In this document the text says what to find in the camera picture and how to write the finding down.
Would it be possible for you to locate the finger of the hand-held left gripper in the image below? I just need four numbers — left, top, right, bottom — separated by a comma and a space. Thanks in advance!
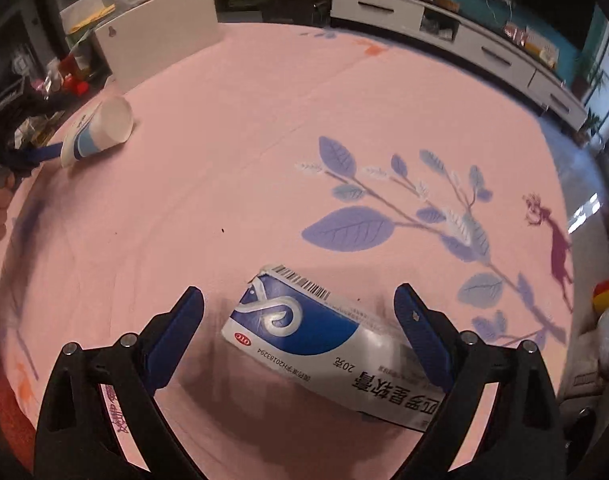
15, 141, 65, 169

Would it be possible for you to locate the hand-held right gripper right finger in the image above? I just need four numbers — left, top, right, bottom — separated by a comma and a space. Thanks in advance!
393, 282, 570, 480

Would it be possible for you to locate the white and blue medicine box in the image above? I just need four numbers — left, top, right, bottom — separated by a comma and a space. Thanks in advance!
220, 262, 446, 433

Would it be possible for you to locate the pink printed tablecloth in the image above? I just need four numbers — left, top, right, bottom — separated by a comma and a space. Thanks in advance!
0, 22, 601, 480

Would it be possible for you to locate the small potted plant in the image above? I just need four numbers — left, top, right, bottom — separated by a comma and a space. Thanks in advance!
578, 109, 606, 147

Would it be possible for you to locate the white chair back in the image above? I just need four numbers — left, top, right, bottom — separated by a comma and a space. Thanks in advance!
59, 0, 116, 47
94, 0, 221, 92

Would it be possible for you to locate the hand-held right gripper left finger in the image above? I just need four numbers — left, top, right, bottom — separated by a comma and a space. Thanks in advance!
34, 286, 205, 480

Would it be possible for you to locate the white desk calendar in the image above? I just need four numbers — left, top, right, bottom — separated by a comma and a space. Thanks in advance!
524, 30, 561, 69

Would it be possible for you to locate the white tv cabinet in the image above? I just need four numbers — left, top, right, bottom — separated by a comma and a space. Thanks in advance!
330, 0, 591, 132

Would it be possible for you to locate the tall potted plant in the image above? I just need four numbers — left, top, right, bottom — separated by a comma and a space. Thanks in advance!
573, 54, 606, 102

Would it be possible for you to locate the striped white paper cup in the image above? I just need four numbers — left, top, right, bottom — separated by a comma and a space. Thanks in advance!
59, 96, 135, 169

